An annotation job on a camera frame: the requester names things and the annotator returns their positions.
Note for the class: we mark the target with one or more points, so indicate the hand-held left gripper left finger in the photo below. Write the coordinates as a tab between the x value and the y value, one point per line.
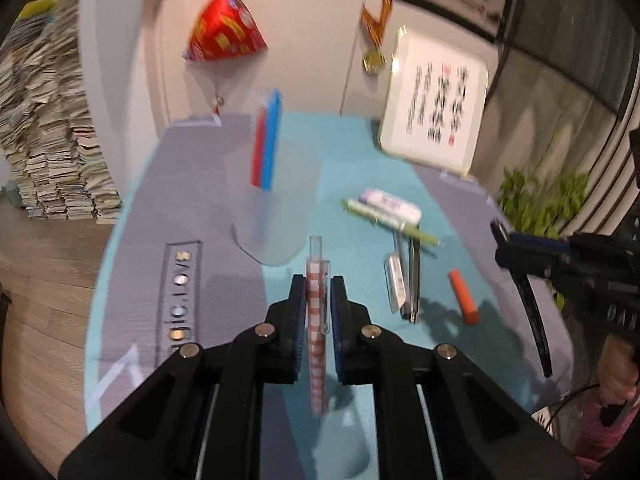
300	320

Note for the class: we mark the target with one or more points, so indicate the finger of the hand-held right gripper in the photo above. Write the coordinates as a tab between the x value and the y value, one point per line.
535	320
530	250

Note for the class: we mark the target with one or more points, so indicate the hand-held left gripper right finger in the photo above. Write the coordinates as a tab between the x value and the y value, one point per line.
337	320

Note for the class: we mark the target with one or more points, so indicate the red checked pen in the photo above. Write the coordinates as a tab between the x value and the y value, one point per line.
317	310

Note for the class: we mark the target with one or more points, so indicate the orange marker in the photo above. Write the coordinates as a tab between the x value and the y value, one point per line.
463	296

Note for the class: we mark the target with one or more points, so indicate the black pen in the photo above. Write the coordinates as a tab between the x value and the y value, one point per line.
414	285

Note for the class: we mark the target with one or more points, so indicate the translucent plastic pen holder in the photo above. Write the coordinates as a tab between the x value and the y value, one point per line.
275	220

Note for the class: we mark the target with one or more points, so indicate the purple eraser with white sleeve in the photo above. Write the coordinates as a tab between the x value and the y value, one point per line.
392	203

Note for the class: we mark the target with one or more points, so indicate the person's right forearm pink sleeve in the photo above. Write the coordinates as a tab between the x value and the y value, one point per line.
600	437

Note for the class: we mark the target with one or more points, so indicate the person's right hand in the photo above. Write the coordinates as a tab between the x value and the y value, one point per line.
617	370

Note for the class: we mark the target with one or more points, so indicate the green potted plant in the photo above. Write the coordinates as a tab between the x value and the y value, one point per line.
540	200

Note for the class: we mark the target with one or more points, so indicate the green pen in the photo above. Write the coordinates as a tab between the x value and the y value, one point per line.
390	222

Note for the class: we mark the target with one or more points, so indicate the blue pen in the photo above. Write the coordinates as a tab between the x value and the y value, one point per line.
271	145

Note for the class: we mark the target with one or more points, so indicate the framed calligraphy picture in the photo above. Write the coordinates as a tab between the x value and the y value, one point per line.
435	100

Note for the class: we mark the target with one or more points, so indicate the gold medal with striped ribbon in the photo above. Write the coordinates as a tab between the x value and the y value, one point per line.
374	59

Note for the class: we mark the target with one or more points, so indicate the dark furniture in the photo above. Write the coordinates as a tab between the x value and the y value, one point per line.
4	307

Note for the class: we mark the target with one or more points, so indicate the red hanging pyramid ornament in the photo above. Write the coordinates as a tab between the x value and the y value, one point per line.
225	30

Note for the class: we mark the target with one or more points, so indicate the tall stack of books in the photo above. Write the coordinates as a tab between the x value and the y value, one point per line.
55	135

